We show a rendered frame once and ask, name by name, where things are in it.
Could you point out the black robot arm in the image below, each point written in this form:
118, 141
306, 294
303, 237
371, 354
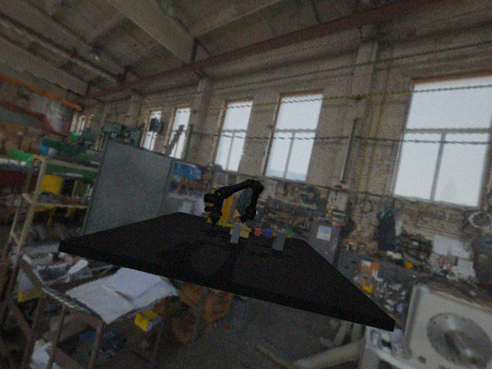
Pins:
227, 191

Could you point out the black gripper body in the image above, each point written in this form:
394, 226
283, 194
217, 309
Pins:
217, 211

